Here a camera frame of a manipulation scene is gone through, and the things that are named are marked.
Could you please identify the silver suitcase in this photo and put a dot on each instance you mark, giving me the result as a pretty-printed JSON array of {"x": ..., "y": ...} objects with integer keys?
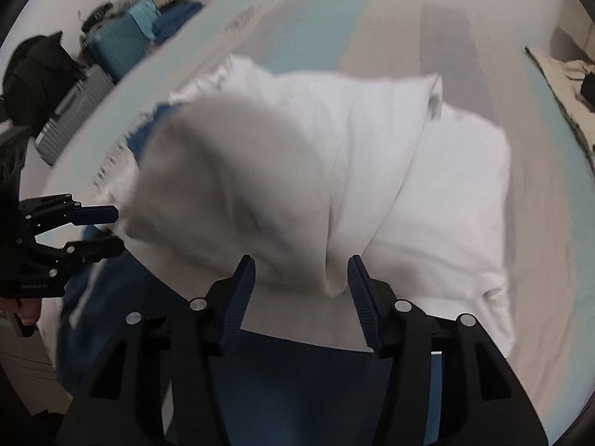
[{"x": 74, "y": 111}]

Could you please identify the striped bed blanket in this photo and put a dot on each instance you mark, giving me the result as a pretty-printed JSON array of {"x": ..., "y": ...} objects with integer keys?
[{"x": 325, "y": 32}]

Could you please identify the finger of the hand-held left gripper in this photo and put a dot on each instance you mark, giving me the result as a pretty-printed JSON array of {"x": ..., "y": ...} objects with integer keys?
[
  {"x": 93, "y": 248},
  {"x": 95, "y": 214}
]

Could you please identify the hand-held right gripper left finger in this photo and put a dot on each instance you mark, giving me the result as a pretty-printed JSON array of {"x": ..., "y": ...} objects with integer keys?
[{"x": 239, "y": 297}]

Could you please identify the black backpack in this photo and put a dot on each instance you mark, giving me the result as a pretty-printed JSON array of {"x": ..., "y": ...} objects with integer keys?
[{"x": 37, "y": 74}]

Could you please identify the person's left hand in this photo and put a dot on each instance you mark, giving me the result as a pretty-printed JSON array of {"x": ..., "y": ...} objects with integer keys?
[{"x": 30, "y": 311}]

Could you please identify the blue clothes pile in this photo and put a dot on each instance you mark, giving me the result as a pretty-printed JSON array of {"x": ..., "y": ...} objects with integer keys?
[{"x": 179, "y": 18}]

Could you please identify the plastic wrapped dark mattress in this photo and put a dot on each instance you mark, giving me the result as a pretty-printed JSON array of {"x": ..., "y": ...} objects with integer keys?
[{"x": 10, "y": 167}]

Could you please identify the beige and white clothes pile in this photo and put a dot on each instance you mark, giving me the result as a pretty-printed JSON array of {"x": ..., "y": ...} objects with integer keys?
[{"x": 558, "y": 74}]

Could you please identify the grey clothes pile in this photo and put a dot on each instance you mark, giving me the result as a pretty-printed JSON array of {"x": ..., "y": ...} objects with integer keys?
[{"x": 123, "y": 9}]

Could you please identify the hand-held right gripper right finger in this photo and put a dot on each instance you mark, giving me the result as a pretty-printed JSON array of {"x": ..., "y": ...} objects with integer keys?
[{"x": 365, "y": 302}]

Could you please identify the teal suitcase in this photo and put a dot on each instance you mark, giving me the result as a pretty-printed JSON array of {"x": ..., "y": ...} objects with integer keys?
[{"x": 116, "y": 46}]

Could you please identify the black headphones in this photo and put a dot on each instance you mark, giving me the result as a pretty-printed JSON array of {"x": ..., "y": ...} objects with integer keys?
[{"x": 97, "y": 15}]

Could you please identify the white and blue hooded jacket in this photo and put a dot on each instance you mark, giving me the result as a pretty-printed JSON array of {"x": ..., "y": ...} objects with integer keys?
[{"x": 372, "y": 148}]

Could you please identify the light teal cloth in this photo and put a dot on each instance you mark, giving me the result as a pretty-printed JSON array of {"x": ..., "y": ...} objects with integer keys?
[{"x": 145, "y": 16}]

